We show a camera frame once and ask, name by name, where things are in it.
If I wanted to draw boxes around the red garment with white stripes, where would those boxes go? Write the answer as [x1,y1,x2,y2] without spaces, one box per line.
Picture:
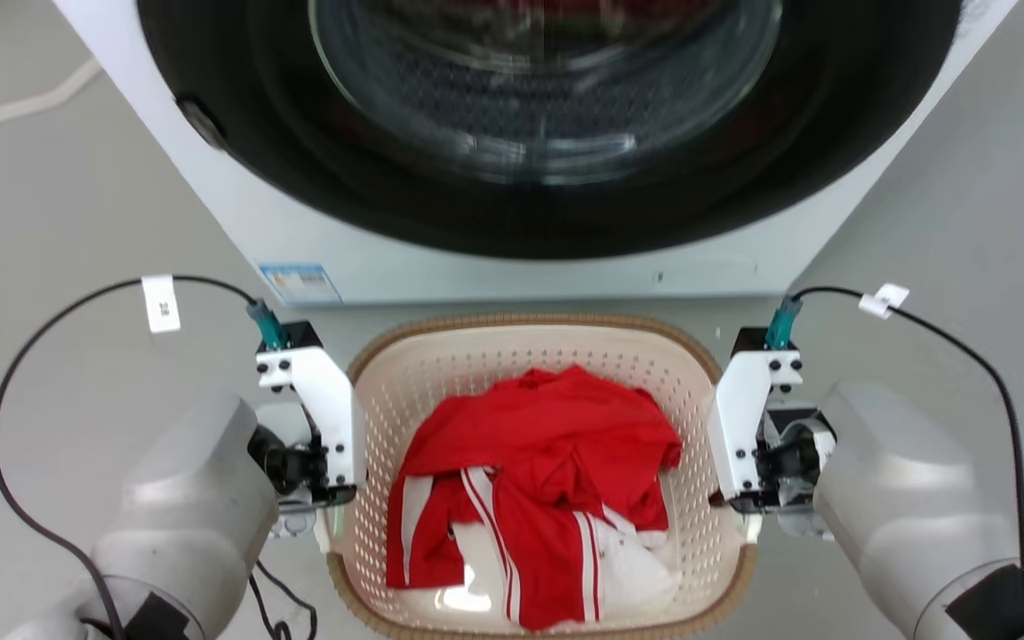
[385,364,684,633]

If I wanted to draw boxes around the white cord on floor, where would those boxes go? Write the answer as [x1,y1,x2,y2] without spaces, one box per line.
[0,57,105,149]

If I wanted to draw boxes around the white paper cable tag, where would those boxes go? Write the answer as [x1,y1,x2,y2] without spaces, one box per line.
[858,283,911,320]
[140,274,183,335]

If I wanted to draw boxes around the thin black looped cable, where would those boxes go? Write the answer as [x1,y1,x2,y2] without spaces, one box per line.
[248,559,319,640]

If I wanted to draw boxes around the white front-load washing machine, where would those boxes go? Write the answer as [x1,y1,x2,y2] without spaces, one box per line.
[52,0,1020,308]

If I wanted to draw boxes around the blue white energy label sticker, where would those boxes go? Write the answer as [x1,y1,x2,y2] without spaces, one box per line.
[258,263,343,306]

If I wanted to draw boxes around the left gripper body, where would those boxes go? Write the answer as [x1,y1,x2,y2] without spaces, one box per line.
[248,402,358,540]

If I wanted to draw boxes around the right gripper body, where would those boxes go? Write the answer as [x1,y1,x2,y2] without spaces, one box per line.
[711,407,838,540]

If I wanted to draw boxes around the black round washer door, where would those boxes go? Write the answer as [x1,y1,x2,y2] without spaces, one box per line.
[137,0,963,261]

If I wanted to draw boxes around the beige perforated laundry basket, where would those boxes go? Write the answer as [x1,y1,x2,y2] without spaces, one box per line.
[326,312,761,640]

